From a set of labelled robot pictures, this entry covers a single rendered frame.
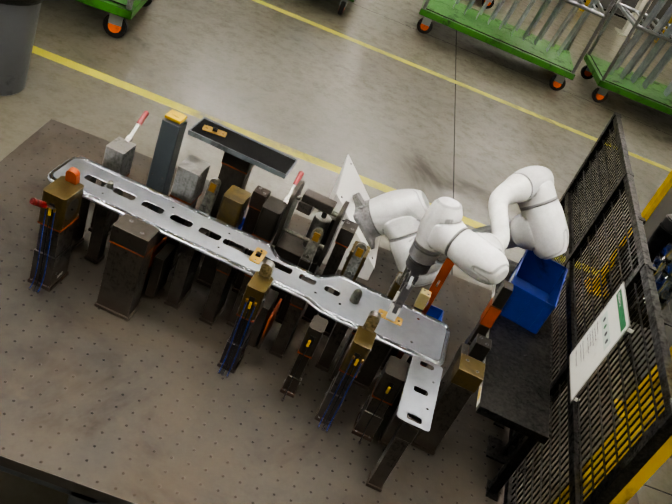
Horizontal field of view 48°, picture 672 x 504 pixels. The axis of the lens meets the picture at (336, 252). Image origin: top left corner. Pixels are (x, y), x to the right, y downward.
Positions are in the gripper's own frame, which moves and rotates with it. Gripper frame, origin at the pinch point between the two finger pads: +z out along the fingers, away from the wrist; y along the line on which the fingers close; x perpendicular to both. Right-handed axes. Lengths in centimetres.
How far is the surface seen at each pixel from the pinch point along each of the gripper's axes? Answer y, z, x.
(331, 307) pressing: -8.3, 4.6, 18.3
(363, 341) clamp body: -22.7, 0.1, 5.6
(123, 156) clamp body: 12, 0, 102
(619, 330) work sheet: -18, -36, -54
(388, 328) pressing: -5.6, 4.6, -0.7
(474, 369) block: -14.2, -1.4, -28.2
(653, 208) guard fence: 270, 33, -141
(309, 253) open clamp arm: 11.9, 3.3, 32.5
